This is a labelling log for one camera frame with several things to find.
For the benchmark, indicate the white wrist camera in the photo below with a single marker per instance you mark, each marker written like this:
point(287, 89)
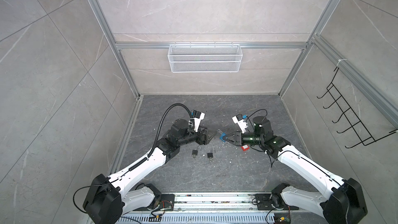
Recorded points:
point(196, 119)
point(241, 121)

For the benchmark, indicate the aluminium front rail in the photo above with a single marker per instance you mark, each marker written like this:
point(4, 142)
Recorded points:
point(233, 201)

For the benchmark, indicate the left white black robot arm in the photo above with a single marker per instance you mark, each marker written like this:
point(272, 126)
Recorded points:
point(110, 197)

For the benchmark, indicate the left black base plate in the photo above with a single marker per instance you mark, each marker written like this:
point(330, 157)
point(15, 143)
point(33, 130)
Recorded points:
point(164, 201)

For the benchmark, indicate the blue padlock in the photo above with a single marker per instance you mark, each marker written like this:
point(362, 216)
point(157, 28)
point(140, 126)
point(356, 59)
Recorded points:
point(222, 135)

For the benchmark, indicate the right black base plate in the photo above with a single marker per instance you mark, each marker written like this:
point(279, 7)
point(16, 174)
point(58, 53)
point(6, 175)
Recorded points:
point(264, 201)

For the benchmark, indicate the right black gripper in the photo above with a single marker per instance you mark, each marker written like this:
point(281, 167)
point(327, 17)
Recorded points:
point(238, 140)

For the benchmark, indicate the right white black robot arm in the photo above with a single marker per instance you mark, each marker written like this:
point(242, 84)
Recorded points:
point(337, 200)

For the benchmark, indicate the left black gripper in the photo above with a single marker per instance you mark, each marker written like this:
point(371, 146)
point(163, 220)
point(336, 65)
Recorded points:
point(205, 139)

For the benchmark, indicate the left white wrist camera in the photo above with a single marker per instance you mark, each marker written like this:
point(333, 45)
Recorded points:
point(196, 119)

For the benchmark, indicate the black wire hook rack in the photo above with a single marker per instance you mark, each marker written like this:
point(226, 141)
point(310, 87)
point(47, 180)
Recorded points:
point(354, 121)

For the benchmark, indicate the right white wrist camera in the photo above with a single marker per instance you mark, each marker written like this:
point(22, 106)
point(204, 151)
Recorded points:
point(241, 121)

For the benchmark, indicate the red padlock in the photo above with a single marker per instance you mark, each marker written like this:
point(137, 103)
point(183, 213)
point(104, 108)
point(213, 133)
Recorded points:
point(245, 147)

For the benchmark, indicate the white wire mesh basket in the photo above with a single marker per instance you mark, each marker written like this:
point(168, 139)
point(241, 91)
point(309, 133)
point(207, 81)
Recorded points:
point(209, 58)

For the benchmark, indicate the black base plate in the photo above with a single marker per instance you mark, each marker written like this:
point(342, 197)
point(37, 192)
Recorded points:
point(264, 201)
point(164, 201)

